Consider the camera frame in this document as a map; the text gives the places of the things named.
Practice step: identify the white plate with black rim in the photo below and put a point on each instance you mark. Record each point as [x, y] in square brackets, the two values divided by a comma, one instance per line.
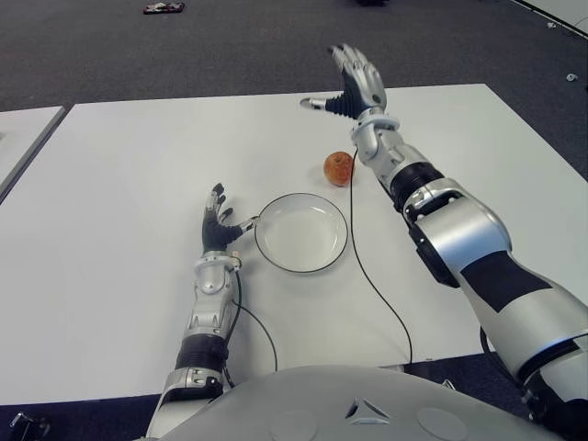
[298, 239]

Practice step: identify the small white floor scrap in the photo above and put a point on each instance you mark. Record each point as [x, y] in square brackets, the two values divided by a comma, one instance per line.
[571, 77]

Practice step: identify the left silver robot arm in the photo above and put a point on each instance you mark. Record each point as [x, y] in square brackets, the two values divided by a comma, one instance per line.
[211, 280]

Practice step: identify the red yellow apple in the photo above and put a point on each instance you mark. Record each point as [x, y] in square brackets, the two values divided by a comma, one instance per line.
[337, 170]

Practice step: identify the black device on floor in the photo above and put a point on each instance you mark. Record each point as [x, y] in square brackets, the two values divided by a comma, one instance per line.
[27, 427]

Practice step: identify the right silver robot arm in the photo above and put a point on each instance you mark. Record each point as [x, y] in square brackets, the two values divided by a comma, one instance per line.
[459, 234]

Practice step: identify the neighbouring white table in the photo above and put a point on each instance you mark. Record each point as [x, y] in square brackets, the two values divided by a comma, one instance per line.
[23, 138]

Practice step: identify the grey robot torso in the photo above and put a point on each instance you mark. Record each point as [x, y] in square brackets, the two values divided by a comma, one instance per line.
[321, 399]

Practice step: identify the white table with black edge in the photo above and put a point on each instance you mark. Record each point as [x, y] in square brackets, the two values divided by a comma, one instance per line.
[565, 11]

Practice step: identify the dark colourful flat packet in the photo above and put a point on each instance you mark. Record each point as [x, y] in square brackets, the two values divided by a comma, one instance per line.
[164, 7]

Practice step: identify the small metal bracket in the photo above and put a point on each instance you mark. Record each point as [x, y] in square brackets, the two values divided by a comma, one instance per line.
[448, 385]

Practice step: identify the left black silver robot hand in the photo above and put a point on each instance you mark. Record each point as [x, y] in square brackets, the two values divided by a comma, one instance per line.
[215, 234]

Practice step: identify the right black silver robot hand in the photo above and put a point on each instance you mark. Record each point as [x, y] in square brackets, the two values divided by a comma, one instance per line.
[360, 87]

